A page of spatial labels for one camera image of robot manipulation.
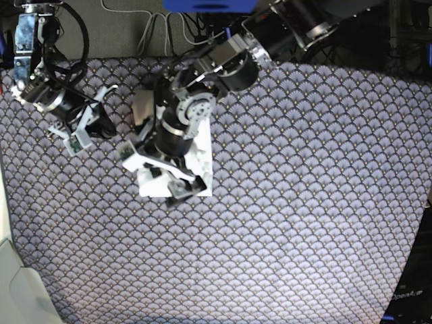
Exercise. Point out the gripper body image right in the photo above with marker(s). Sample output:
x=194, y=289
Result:
x=169, y=138

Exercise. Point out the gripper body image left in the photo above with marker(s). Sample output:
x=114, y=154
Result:
x=66, y=105

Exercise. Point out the white printed T-shirt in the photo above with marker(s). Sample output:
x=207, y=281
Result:
x=199, y=160

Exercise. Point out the blue box overhead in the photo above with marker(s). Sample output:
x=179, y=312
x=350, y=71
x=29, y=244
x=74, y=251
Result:
x=210, y=6

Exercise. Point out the patterned fan-motif tablecloth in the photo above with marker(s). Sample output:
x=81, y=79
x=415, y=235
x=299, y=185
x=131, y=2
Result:
x=320, y=179

